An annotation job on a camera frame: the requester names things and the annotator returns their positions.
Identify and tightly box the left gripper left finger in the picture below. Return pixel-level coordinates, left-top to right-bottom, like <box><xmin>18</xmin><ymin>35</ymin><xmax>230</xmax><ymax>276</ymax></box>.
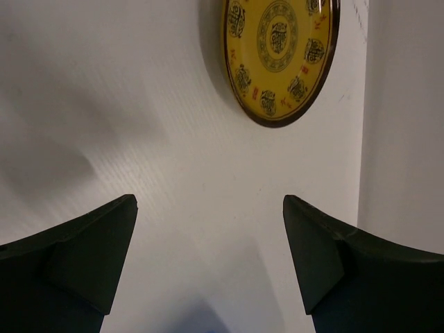
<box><xmin>1</xmin><ymin>194</ymin><xmax>138</xmax><ymax>332</ymax></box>

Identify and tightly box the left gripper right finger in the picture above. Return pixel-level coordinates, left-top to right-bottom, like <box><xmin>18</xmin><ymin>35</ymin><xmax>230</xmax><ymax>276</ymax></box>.
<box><xmin>283</xmin><ymin>195</ymin><xmax>443</xmax><ymax>332</ymax></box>

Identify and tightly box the yellow patterned plate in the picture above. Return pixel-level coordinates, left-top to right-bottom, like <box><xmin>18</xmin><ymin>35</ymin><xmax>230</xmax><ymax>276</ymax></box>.
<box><xmin>221</xmin><ymin>0</ymin><xmax>341</xmax><ymax>128</ymax></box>

